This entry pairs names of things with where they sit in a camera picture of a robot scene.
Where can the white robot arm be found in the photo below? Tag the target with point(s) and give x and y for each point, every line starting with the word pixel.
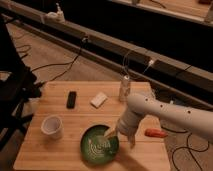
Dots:
pixel 138 106

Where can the green ceramic bowl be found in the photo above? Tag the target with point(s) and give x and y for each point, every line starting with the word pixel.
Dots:
pixel 95 148

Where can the white rectangular block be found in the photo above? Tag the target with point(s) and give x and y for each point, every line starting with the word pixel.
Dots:
pixel 98 100

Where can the white device on rail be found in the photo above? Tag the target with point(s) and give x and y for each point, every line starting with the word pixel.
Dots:
pixel 58 15

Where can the white paper cup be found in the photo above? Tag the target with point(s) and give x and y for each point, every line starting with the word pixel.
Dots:
pixel 52 127

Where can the wooden table board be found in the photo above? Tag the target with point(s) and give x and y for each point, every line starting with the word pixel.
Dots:
pixel 38 153

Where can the black rectangular remote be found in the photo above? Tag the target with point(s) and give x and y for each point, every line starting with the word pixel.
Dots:
pixel 71 100

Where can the black tripod stand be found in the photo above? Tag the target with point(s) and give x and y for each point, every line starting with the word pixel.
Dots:
pixel 17 89

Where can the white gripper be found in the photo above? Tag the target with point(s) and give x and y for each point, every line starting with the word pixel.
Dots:
pixel 127 131

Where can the long metal rail beam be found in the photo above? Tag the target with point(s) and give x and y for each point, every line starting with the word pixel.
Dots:
pixel 171 53

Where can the white spray bottle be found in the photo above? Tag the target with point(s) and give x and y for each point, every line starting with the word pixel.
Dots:
pixel 125 87

